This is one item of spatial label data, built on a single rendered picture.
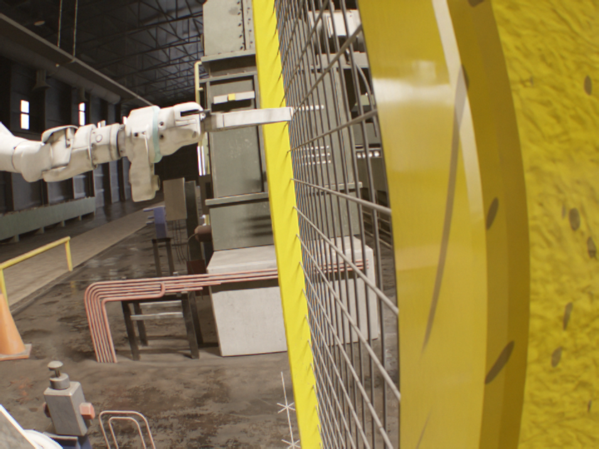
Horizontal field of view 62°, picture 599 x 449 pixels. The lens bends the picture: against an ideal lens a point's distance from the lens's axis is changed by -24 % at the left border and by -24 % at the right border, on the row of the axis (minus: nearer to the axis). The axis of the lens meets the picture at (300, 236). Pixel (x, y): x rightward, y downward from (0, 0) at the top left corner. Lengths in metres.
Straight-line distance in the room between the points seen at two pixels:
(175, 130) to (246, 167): 3.72
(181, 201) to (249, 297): 2.72
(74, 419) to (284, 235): 0.72
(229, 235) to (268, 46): 3.42
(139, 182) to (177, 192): 5.54
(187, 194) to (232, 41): 2.29
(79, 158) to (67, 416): 0.78
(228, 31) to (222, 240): 1.65
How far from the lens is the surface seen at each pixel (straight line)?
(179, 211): 6.43
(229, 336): 3.93
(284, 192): 1.18
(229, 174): 4.57
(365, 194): 11.25
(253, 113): 0.86
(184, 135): 0.85
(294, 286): 1.20
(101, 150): 0.90
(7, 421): 0.87
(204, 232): 5.82
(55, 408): 1.49
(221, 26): 4.77
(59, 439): 1.53
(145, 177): 0.89
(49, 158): 0.92
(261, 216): 4.53
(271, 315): 3.89
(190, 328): 3.94
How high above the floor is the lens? 1.14
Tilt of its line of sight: 6 degrees down
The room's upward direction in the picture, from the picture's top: 6 degrees counter-clockwise
